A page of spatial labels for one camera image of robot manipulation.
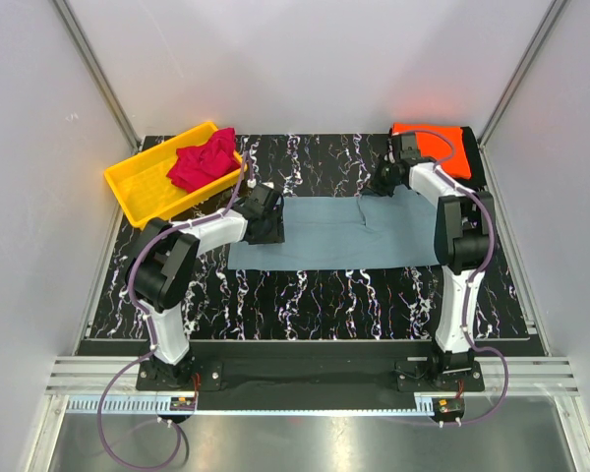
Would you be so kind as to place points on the aluminium corner post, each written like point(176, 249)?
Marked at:
point(531, 53)
point(79, 38)

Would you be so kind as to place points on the left aluminium corner post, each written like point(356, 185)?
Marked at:
point(79, 38)

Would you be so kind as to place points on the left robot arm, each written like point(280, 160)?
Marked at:
point(161, 269)

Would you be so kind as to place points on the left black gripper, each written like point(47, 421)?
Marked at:
point(276, 236)

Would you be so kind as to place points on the aluminium frame rail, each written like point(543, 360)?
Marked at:
point(90, 388)

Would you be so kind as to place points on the folded black t shirt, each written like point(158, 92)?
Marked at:
point(478, 179)

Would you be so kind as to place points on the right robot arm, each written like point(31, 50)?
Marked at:
point(464, 243)

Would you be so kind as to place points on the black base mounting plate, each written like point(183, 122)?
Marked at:
point(281, 362)

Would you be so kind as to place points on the red t shirt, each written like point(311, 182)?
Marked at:
point(198, 166)

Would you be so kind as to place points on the blue-grey t shirt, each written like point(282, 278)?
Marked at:
point(326, 233)

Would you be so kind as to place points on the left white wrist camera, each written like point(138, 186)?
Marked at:
point(253, 183)

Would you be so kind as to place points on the right aluminium corner post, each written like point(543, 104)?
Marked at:
point(531, 53)

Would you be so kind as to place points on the folded orange t shirt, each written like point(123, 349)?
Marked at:
point(442, 143)

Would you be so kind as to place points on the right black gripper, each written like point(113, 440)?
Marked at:
point(376, 186)

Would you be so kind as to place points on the yellow plastic tray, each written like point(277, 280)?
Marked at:
point(143, 189)

